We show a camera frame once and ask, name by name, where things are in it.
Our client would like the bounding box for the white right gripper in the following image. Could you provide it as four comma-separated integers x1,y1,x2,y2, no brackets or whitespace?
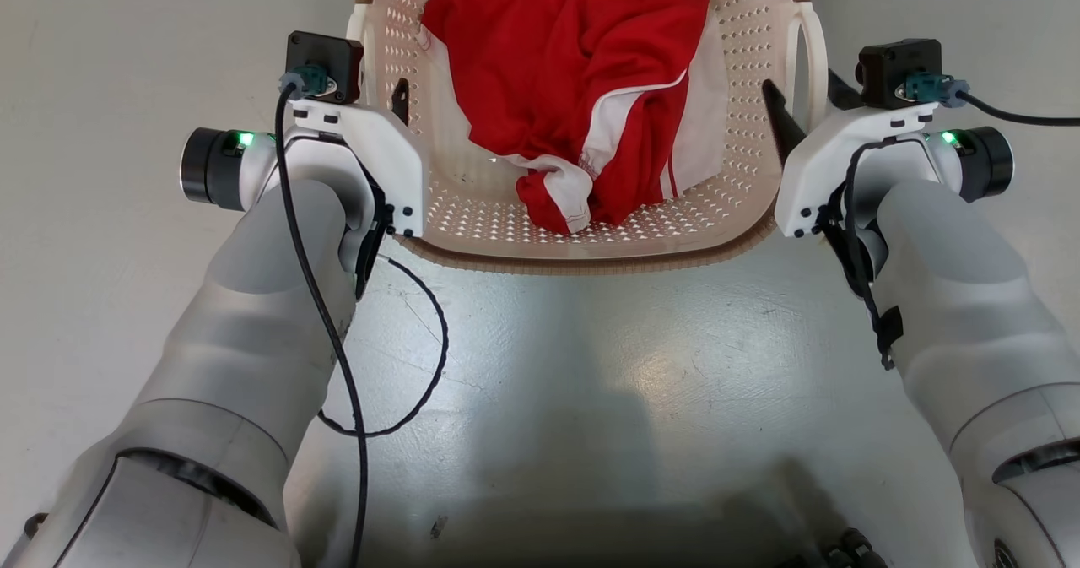
761,68,941,240

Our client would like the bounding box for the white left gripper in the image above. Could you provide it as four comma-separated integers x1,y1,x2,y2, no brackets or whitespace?
282,78,428,240

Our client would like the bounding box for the beige perforated plastic laundry basket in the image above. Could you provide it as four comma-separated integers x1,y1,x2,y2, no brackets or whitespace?
347,0,830,277

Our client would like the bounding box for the red garment with white trim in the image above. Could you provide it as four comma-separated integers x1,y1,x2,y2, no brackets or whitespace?
419,0,712,236

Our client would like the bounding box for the thin black right gripper cable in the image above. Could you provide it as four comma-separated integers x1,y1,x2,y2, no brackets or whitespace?
815,139,905,372

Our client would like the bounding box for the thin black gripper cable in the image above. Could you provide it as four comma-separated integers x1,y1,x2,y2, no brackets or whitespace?
317,252,450,439
815,139,905,372

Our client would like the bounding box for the thick black right camera cable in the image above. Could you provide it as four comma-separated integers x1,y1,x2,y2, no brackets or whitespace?
903,73,1080,127

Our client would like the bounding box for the thick black camera cable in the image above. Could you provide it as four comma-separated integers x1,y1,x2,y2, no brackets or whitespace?
274,63,370,568
903,73,1080,127

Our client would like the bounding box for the thick black left camera cable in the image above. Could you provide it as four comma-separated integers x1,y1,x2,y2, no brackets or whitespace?
274,63,370,568

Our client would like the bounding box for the thin black left gripper cable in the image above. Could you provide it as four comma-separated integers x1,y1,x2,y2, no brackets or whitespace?
317,252,450,439

